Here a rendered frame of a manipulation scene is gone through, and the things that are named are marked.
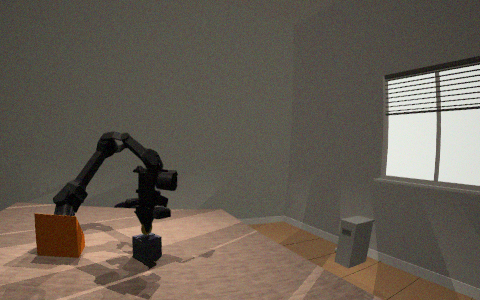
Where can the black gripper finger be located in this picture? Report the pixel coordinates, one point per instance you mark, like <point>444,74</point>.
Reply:
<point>147,221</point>
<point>139,216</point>

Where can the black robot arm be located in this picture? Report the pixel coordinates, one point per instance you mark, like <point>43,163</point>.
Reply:
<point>68,199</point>

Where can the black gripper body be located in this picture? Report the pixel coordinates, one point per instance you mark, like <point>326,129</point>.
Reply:
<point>147,200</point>

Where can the gold coin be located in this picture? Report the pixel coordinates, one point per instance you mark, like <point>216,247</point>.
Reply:
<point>144,231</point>

